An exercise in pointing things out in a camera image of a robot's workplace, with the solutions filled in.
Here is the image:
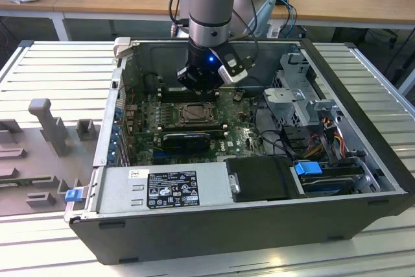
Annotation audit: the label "metal socket cover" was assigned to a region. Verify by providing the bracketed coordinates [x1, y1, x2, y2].
[179, 102, 215, 126]

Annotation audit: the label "black cylindrical component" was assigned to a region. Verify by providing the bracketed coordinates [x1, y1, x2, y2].
[143, 73, 160, 93]

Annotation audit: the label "green motherboard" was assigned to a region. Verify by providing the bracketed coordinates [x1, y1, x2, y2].
[121, 90, 270, 166]

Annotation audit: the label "black graphics card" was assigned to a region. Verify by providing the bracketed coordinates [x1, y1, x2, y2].
[161, 132, 211, 154]

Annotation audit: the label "grey optical drive bay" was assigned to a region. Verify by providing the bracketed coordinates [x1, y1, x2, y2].
[271, 51, 321, 97]

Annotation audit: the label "grey metal drive cage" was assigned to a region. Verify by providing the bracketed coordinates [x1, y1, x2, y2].
[261, 87, 345, 167]

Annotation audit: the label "black plastic shroud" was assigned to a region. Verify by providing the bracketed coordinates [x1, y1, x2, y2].
[224, 156, 308, 204]

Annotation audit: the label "blue disk carrier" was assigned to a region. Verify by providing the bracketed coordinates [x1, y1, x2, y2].
[293, 159, 355, 197]

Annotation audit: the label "grey power supply unit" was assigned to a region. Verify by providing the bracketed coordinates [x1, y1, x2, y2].
[96, 162, 235, 215]

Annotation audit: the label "grey parts rack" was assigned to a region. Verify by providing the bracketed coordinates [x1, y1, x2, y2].
[0, 97, 102, 217]

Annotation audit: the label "black PC case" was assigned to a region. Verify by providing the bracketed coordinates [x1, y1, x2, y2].
[63, 36, 415, 267]

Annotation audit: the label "blue case latch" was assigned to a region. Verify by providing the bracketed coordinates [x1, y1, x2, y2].
[64, 189, 82, 202]

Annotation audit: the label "green board in rack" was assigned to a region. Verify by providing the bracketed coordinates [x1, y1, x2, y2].
[0, 176, 53, 187]

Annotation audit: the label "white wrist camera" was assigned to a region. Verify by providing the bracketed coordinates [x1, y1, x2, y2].
[217, 52, 250, 85]

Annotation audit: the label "black looped cable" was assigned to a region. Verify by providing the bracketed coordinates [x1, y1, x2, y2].
[254, 94, 293, 158]

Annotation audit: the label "grey case handle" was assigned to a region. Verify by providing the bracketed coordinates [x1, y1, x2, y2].
[112, 37, 132, 61]

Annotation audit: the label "blue cables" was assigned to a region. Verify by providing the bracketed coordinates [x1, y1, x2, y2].
[274, 0, 298, 29]

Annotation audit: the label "yellow red orange wires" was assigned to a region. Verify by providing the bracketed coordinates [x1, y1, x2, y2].
[304, 126, 345, 158]

